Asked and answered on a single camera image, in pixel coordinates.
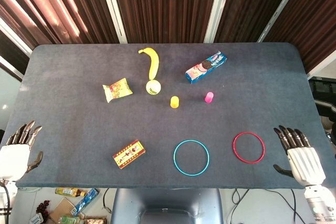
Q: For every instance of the black equipment rack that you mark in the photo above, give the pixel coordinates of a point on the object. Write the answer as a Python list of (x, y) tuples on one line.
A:
[(323, 90)]

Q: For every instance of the small pink cup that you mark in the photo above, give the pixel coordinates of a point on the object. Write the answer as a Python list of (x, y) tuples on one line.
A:
[(209, 97)]

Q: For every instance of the blue cookie box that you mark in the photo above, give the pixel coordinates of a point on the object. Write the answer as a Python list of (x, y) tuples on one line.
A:
[(204, 68)]

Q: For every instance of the brown pleated curtain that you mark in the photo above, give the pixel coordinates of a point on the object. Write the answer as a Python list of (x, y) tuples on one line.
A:
[(165, 6), (315, 16), (252, 3), (52, 6)]

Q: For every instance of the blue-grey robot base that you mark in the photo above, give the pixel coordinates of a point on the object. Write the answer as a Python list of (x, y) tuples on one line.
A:
[(168, 200)]

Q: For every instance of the green drink bottle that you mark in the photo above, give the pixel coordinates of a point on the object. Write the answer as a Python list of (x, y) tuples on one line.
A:
[(68, 220)]

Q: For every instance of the yellow banana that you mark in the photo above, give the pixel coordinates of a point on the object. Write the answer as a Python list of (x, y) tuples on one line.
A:
[(153, 61)]

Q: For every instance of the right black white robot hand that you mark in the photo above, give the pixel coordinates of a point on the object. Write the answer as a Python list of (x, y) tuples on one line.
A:
[(305, 165)]

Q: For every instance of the small blue white pack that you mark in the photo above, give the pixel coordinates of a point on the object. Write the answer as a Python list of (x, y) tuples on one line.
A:
[(36, 219)]

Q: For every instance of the red yellow small carton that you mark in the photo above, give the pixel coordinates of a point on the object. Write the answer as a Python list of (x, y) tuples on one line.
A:
[(128, 154)]

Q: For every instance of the yellow label drink bottle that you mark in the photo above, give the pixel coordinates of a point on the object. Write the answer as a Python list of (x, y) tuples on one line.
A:
[(68, 192)]

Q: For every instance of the white metal frame post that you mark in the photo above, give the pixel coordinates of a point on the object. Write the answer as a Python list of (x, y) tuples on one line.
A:
[(218, 6), (15, 37), (282, 6), (113, 6), (321, 68)]

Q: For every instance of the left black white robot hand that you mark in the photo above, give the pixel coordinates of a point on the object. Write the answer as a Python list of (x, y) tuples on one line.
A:
[(14, 161)]

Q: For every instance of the small yellow cup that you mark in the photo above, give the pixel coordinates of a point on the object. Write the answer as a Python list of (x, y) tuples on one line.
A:
[(174, 102)]

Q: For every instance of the blue cookie tube pack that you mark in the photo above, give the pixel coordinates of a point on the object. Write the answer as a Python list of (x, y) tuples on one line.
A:
[(85, 201)]

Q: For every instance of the red brown snack box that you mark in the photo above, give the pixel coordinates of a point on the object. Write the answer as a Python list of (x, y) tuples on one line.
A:
[(95, 221)]

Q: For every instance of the yellow-green tennis ball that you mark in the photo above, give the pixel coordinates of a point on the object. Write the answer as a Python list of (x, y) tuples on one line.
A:
[(153, 87)]

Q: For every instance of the dark red grape bunch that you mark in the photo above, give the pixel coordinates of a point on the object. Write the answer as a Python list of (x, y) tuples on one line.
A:
[(43, 207)]

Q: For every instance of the yellow snack bag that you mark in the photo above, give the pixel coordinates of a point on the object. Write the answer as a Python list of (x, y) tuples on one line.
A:
[(116, 90)]

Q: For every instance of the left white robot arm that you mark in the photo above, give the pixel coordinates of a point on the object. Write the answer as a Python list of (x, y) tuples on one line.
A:
[(2, 191)]

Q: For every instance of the dark blue felt table cover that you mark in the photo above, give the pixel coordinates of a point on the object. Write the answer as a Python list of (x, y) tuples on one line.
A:
[(78, 129)]

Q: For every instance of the brown cardboard piece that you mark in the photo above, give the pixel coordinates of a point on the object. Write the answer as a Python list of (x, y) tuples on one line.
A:
[(61, 209)]

